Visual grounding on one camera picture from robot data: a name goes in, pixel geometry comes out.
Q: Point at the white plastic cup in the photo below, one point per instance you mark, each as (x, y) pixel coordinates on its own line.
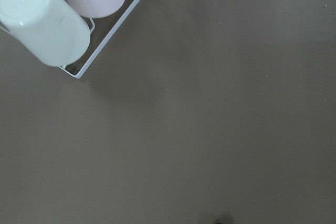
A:
(50, 29)

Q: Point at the white wire cup rack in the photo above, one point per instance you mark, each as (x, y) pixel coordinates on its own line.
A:
(102, 30)

